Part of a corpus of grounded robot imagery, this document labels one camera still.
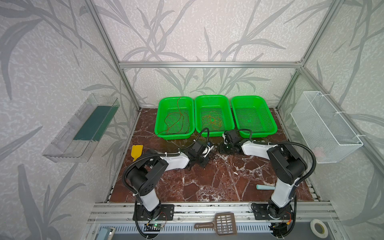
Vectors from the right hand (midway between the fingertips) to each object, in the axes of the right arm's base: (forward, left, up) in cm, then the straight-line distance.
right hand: (219, 144), depth 98 cm
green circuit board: (-44, +32, 0) cm, 54 cm away
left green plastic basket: (+25, +32, -3) cm, 41 cm away
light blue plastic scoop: (-27, -23, +2) cm, 35 cm away
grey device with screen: (-47, +53, +5) cm, 71 cm away
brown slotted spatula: (-43, 0, -1) cm, 43 cm away
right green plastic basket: (+26, -26, +2) cm, 37 cm away
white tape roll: (-43, -42, 0) cm, 60 cm away
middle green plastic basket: (+27, +3, +3) cm, 27 cm away
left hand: (-7, +7, +1) cm, 10 cm away
